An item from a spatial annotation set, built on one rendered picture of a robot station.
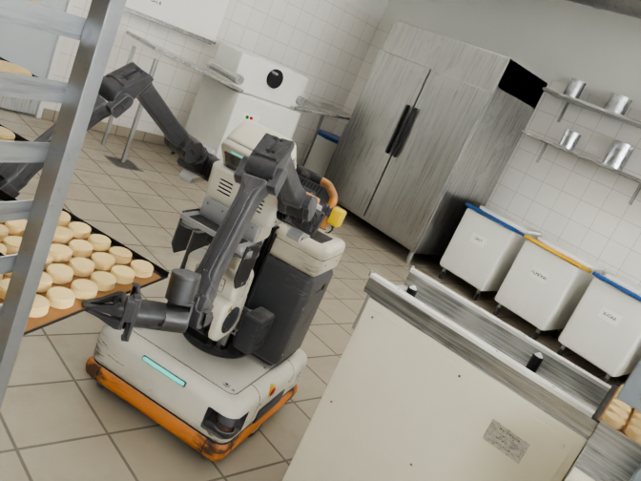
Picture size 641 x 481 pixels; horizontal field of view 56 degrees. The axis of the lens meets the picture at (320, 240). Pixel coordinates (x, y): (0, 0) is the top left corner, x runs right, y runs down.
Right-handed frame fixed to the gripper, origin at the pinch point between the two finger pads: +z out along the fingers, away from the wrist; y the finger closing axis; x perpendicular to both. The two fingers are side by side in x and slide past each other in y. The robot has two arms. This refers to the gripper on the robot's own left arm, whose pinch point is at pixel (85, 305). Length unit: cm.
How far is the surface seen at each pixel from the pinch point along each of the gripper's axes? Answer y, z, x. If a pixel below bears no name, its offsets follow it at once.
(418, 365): 13, -94, 14
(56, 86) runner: -43.6, 13.7, -16.5
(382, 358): 17, -88, 22
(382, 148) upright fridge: 30, -289, 415
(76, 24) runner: -52, 13, -16
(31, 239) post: -20.9, 12.4, -17.8
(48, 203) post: -27.1, 11.4, -18.2
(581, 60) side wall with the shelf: -114, -418, 363
